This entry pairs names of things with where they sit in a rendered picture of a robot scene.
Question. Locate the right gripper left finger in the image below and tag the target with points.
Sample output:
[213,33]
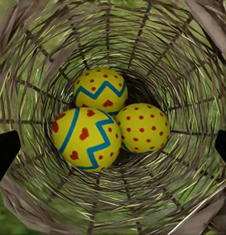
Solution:
[9,147]

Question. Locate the wicker basket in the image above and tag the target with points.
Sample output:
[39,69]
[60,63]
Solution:
[126,177]

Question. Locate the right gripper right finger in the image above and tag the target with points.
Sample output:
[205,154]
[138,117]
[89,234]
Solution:
[220,144]

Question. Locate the easter egg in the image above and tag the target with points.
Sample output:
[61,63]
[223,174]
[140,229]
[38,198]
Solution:
[144,128]
[101,88]
[87,138]

